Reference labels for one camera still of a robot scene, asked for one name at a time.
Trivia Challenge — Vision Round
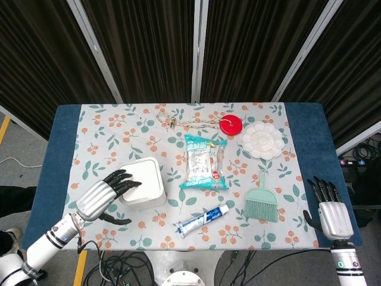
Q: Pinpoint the long black floor cable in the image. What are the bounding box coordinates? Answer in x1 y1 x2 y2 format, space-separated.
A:
238 247 334 286

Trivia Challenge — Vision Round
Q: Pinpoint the blue white toothpaste tube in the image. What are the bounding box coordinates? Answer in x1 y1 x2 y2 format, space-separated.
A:
176 204 230 238

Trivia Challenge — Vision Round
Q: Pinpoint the white floor cable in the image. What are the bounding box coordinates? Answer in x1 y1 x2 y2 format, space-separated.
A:
0 157 44 169

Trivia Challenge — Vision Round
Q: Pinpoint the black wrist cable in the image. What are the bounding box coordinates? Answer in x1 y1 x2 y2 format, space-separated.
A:
76 228 104 256

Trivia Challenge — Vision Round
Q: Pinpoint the black floor cable tangle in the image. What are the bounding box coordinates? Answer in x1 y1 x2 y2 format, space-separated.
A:
82 250 157 286

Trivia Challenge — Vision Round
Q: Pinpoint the mint green hand brush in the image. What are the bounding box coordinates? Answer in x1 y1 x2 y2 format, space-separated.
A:
243 169 279 223

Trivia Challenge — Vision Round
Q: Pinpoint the dark blue table cover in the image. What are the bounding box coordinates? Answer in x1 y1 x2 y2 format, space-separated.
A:
21 102 363 250

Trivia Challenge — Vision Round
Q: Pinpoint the beige braided rope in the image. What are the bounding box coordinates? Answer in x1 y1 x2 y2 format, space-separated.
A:
156 113 232 131

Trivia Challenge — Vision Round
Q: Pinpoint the white flower paint palette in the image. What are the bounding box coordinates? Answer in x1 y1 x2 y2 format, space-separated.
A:
240 122 286 160

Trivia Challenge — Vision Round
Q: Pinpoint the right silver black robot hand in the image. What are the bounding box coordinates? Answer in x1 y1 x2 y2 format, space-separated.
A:
302 175 355 241

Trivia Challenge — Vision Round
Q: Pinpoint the teal snack bag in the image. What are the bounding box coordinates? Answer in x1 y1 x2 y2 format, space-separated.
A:
179 133 230 191

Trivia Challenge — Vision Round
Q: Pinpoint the floral leaf print tablecloth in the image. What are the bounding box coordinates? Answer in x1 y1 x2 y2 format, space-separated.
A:
64 102 319 250

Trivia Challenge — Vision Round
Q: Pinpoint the red plastic disc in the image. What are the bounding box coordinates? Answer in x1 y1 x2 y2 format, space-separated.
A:
219 114 244 136

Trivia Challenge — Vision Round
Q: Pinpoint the white square plastic box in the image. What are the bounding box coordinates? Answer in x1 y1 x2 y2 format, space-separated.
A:
118 157 167 207

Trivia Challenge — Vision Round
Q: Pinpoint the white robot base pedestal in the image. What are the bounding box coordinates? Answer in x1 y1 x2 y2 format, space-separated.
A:
144 249 227 286

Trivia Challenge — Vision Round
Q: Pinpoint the dark pleated partition panel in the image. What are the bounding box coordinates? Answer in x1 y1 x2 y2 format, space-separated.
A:
0 0 123 141
192 0 343 104
272 0 381 156
67 0 201 104

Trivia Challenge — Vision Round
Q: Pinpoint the coiled black cable bundle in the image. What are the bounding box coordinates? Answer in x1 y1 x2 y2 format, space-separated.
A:
353 138 381 160

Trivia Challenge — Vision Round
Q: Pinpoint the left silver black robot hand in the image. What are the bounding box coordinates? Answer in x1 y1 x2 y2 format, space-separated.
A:
76 169 143 226

